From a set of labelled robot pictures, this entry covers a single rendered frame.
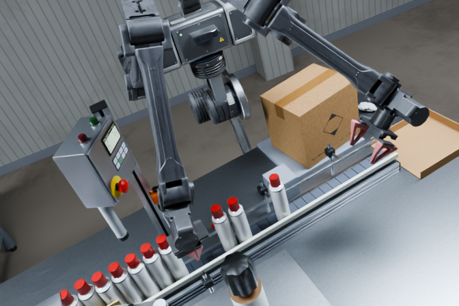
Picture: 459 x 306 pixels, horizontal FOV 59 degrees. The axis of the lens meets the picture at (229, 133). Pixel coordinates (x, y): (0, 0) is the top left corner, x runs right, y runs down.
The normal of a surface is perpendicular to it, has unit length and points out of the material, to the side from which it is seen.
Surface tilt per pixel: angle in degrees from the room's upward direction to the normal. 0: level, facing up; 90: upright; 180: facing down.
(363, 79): 75
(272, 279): 0
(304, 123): 90
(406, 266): 0
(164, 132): 67
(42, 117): 90
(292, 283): 0
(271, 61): 90
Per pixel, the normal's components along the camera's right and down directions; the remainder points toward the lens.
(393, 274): -0.25, -0.77
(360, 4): 0.33, 0.51
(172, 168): 0.29, 0.12
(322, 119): 0.55, 0.39
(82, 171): -0.14, 0.63
